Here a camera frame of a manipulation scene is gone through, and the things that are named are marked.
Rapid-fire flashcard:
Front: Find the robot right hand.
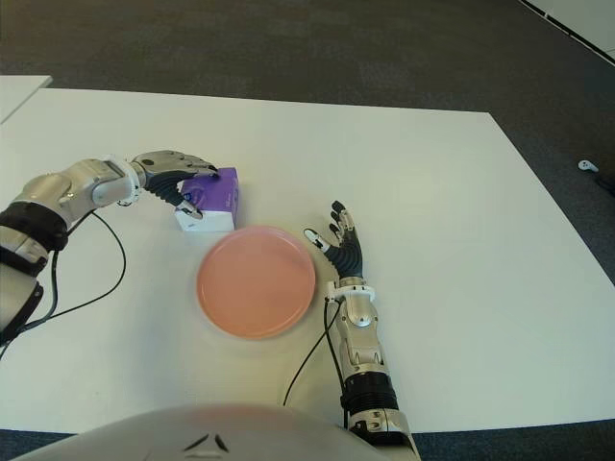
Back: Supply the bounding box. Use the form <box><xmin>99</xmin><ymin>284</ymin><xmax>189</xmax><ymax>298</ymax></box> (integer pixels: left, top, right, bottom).
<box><xmin>303</xmin><ymin>200</ymin><xmax>365</xmax><ymax>280</ymax></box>

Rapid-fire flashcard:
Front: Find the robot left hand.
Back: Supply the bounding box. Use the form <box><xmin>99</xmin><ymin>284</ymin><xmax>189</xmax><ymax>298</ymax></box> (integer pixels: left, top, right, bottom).
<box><xmin>129</xmin><ymin>149</ymin><xmax>218</xmax><ymax>220</ymax></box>

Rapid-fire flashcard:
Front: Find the purple tissue paper pack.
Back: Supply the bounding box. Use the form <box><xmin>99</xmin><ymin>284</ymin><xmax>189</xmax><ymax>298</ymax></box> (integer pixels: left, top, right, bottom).
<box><xmin>173</xmin><ymin>166</ymin><xmax>241</xmax><ymax>235</ymax></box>

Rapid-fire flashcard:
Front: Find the pink round plate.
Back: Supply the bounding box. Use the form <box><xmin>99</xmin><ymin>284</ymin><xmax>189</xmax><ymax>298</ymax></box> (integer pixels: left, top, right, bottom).
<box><xmin>196</xmin><ymin>224</ymin><xmax>318</xmax><ymax>341</ymax></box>

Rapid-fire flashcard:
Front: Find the white neighbouring table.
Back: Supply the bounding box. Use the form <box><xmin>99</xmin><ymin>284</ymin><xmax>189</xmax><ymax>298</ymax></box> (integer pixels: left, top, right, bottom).
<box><xmin>0</xmin><ymin>75</ymin><xmax>53</xmax><ymax>125</ymax></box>

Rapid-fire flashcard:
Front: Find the silver robot torso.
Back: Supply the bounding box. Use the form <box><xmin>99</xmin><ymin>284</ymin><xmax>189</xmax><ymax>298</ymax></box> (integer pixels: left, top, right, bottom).
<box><xmin>28</xmin><ymin>402</ymin><xmax>381</xmax><ymax>461</ymax></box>

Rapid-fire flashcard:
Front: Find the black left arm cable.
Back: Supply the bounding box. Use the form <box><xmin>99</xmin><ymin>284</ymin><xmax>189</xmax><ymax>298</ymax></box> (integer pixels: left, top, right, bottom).
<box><xmin>0</xmin><ymin>210</ymin><xmax>128</xmax><ymax>356</ymax></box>

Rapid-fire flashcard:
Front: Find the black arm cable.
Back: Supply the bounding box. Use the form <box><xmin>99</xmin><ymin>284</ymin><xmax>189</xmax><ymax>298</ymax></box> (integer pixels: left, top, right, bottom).
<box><xmin>281</xmin><ymin>297</ymin><xmax>350</xmax><ymax>428</ymax></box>
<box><xmin>0</xmin><ymin>210</ymin><xmax>128</xmax><ymax>356</ymax></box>

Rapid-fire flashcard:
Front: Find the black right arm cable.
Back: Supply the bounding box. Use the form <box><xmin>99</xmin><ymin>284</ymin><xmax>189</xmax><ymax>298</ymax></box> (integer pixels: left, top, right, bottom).
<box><xmin>281</xmin><ymin>297</ymin><xmax>350</xmax><ymax>428</ymax></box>

